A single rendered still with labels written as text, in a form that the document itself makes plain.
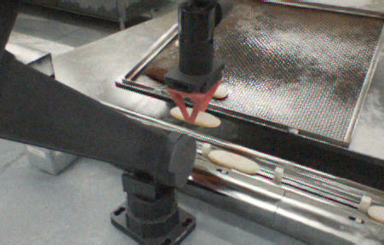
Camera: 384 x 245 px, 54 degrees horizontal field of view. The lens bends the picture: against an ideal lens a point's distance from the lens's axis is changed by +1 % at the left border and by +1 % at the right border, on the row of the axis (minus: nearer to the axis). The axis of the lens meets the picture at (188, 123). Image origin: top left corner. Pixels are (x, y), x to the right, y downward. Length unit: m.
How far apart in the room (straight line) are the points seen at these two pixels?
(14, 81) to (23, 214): 0.46
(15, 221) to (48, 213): 0.05
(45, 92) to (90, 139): 0.08
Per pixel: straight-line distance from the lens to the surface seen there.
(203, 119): 0.67
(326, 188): 0.69
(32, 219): 0.69
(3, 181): 0.78
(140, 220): 0.58
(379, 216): 0.66
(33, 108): 0.29
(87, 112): 0.34
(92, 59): 1.18
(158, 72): 0.88
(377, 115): 0.81
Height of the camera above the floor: 1.30
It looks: 35 degrees down
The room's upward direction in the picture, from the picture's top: straight up
